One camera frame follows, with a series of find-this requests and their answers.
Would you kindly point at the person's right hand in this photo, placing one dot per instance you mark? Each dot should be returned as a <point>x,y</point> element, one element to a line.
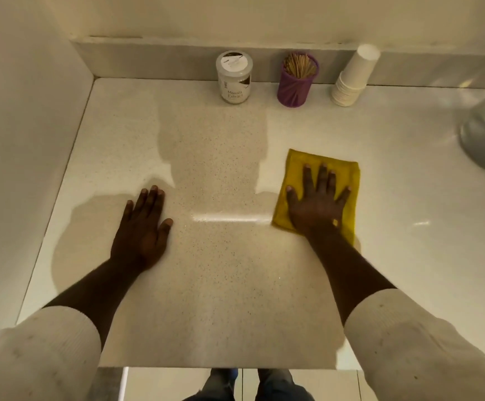
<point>316,210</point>

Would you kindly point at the person's right thumb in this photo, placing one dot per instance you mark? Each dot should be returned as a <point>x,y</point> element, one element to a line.
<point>292,197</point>

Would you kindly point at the person's left little finger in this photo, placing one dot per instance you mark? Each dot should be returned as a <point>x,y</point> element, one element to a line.
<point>128,210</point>

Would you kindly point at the person's leg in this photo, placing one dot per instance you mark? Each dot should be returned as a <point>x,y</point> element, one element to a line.
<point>217,388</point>
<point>282,388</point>

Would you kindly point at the person's right forearm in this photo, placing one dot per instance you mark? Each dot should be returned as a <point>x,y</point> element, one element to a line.
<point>392,329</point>

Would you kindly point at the person's left middle finger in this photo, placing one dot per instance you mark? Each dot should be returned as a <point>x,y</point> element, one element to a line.
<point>152,200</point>

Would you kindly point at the person's right leg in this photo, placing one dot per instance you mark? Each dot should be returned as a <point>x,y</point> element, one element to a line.
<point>282,388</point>

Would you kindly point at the person's right middle finger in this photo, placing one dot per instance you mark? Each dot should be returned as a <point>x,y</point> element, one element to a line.
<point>322,177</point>

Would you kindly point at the bundle of wooden sticks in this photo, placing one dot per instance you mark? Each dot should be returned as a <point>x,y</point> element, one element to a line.
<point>300,65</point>

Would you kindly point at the person's left hand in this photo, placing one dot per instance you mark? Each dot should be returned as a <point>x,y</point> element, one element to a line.
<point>140,238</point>

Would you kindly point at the purple stick holder cup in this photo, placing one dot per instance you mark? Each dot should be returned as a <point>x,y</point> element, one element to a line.
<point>294,89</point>

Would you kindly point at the white labelled jar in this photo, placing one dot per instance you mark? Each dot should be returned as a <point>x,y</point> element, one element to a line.
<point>234,81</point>

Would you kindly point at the yellow cleaning cloth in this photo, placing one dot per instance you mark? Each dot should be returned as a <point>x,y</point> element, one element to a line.
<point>296,171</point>

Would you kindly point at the person's left leg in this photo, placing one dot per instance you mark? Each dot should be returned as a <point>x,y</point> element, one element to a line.
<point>217,388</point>

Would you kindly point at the person's left forearm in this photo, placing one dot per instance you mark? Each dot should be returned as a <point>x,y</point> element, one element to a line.
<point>58,334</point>

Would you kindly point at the stack of white paper cups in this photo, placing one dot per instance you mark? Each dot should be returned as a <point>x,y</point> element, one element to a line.
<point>353,79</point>

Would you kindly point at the person's right little finger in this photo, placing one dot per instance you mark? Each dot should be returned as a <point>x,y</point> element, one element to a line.
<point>343,195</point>

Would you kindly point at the person's left thumb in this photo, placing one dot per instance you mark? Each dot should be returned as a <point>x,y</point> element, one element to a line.
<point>166,231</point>

